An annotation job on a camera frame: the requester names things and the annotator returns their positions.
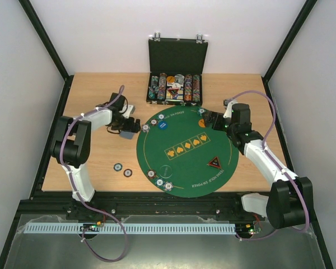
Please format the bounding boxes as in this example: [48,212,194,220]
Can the grey chips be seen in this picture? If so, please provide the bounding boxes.
[142,124,150,132]

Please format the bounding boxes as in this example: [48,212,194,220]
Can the blue patterned card deck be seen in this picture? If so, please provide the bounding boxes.
[119,131,135,140]

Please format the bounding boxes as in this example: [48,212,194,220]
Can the triangular all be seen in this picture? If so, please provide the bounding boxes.
[207,156,222,169]
[166,88,179,99]

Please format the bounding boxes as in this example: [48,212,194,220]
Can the teal poker chip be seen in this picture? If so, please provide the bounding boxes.
[114,163,123,171]

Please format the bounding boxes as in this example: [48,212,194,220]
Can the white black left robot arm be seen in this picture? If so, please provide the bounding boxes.
[50,93,141,202]

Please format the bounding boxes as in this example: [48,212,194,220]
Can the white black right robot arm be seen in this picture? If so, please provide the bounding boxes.
[199,100,314,232]

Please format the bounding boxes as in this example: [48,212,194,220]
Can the orange big blind button on mat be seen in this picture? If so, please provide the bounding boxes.
[198,119,206,128]

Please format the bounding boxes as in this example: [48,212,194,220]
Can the blue small blind button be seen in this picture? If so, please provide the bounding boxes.
[158,121,167,130]

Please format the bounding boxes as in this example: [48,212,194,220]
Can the chip row in case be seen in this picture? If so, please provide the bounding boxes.
[184,74,192,101]
[192,75,200,102]
[157,73,167,100]
[148,76,159,99]

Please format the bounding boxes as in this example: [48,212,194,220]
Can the leftmost chip row in case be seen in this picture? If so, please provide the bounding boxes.
[148,76,159,99]

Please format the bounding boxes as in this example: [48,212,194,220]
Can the triangular all in button in case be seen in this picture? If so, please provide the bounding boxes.
[166,88,179,99]

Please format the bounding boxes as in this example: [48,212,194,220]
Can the white dealer button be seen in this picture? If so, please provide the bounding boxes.
[172,83,182,89]

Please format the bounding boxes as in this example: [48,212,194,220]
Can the round green poker mat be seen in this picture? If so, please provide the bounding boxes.
[136,106,240,198]

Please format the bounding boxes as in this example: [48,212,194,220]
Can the clear glass dealer puck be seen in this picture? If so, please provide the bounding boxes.
[159,165,172,179]

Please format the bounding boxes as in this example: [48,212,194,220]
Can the orange big blind button in case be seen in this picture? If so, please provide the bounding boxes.
[167,76,175,83]

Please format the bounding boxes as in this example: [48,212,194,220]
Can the black poker chip case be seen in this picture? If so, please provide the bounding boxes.
[146,32,208,106]

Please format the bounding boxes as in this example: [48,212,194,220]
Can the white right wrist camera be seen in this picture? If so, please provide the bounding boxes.
[223,99,237,110]

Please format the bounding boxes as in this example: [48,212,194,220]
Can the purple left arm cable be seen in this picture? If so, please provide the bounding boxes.
[60,85,129,262]

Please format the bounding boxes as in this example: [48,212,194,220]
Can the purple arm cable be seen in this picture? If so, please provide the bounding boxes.
[60,85,129,262]
[229,90,311,241]

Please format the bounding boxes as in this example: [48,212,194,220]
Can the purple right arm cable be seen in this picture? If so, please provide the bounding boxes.
[229,90,311,241]

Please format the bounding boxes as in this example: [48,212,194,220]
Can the black aluminium frame post left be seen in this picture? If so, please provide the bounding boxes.
[18,0,73,79]

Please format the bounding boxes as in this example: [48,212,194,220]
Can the black aluminium frame post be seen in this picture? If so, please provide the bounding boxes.
[262,0,319,81]
[18,0,73,79]

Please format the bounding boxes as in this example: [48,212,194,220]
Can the white slotted cable duct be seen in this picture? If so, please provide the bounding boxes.
[24,222,236,235]

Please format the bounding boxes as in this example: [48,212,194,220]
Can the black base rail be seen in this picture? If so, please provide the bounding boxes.
[17,191,253,223]

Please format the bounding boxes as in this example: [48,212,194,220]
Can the black aluminium frame post right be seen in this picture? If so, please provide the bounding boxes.
[262,0,319,81]

